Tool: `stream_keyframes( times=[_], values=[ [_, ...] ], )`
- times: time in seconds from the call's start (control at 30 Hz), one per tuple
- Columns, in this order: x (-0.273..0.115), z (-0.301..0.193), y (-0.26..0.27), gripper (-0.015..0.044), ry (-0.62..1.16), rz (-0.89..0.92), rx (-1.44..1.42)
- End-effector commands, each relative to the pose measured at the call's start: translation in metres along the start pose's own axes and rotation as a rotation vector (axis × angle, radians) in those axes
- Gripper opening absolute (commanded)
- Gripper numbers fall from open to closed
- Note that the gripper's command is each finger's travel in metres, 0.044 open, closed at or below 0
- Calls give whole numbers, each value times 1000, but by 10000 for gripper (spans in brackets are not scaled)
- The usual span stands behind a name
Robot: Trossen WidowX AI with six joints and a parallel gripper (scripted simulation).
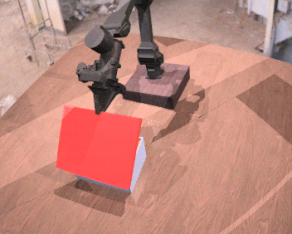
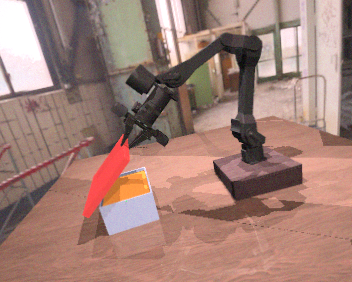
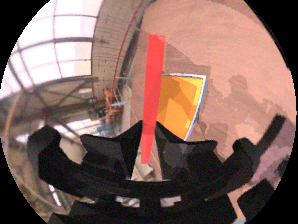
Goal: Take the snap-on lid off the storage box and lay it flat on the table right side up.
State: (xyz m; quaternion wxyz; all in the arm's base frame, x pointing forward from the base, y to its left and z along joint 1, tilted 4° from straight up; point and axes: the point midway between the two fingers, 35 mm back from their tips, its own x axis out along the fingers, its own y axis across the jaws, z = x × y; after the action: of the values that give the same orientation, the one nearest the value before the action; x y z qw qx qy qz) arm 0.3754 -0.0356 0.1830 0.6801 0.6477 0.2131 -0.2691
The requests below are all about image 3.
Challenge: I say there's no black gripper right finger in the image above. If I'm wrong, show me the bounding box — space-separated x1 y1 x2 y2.
154 121 217 181

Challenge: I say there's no red square lid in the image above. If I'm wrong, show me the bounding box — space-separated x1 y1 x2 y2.
141 34 165 164

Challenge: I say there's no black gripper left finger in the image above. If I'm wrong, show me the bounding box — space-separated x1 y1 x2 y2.
80 120 142 180

